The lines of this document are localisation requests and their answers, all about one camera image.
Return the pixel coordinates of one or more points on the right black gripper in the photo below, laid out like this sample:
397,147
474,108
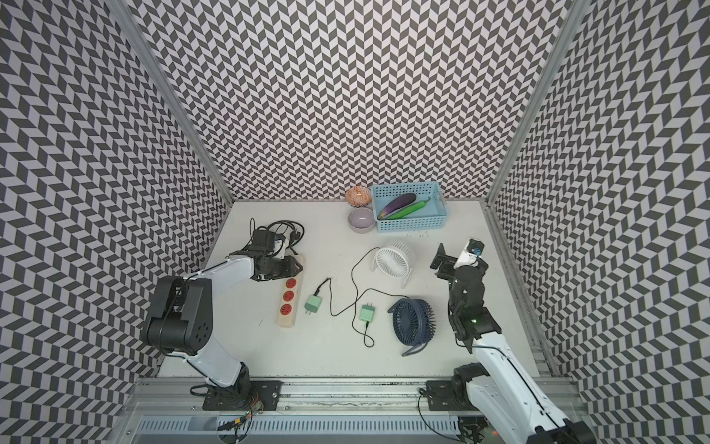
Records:
447,263

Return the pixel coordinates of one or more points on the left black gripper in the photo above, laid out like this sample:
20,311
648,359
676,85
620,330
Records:
290,263

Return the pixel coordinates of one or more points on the cream power strip red sockets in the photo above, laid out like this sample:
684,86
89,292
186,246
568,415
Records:
290,297

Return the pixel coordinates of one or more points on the green power adapter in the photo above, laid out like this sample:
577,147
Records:
313,304
367,314

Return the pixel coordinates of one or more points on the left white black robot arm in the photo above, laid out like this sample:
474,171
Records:
179,321

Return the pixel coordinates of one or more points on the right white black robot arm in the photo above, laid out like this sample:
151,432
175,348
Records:
496,383

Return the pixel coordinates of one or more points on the white desk fan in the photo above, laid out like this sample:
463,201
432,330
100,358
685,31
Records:
395,259

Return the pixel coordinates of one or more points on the dark blue desk fan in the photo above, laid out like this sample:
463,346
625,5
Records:
414,324

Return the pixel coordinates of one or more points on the light blue plastic basket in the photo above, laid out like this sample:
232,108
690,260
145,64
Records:
433,216

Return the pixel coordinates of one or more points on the green cucumber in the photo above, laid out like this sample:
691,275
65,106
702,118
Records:
407,210

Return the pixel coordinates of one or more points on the purple eggplant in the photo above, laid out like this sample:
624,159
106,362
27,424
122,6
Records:
397,204

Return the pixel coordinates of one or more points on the lilac plastic bowl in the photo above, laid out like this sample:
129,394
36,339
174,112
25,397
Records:
361,220

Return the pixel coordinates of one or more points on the orange patterned bowl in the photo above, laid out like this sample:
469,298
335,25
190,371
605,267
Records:
358,196

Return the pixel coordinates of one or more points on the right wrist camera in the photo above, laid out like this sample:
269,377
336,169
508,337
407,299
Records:
471,254

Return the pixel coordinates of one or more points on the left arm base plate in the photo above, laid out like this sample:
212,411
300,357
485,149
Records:
259,395

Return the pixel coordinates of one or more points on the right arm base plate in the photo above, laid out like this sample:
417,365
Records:
446,396

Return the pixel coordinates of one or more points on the aluminium front rail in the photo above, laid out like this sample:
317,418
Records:
297,395

